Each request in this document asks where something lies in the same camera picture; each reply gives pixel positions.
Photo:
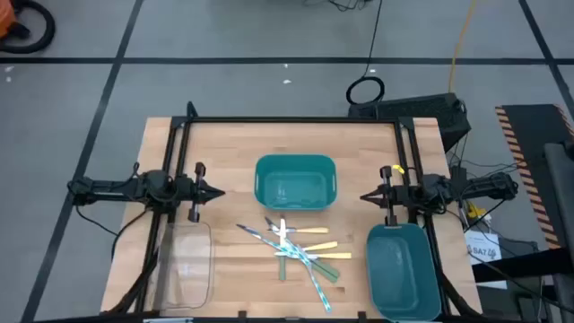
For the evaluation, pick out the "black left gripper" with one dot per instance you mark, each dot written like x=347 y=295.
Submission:
x=197 y=193

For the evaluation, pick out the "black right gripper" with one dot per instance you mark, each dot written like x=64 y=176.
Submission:
x=389 y=196

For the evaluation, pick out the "blue patterned silverware piece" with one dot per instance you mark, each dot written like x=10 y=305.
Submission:
x=251 y=231
x=270 y=223
x=323 y=296

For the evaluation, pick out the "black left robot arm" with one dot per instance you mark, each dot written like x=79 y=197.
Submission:
x=116 y=187

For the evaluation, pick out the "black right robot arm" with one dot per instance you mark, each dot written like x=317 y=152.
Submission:
x=489 y=186

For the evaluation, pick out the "yellow tape tag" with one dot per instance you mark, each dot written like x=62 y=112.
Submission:
x=398 y=169

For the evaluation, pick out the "light teal plastic bin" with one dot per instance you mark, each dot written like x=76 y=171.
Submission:
x=264 y=197

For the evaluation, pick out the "clear plastic container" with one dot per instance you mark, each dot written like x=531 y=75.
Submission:
x=184 y=264

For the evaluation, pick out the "dark teal plastic bin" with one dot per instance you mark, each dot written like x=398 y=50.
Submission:
x=403 y=269

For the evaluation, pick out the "black power adapter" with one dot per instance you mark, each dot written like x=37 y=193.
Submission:
x=458 y=175

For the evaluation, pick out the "black computer case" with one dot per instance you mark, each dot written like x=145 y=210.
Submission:
x=417 y=110

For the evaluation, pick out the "white paper label sheet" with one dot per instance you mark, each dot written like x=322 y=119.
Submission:
x=484 y=255

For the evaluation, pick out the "black metal beam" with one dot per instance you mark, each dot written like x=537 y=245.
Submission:
x=520 y=269

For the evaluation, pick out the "black hazard striped ramp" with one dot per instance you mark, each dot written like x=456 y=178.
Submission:
x=533 y=130

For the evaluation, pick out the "black metal table frame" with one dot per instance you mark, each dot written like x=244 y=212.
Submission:
x=291 y=119

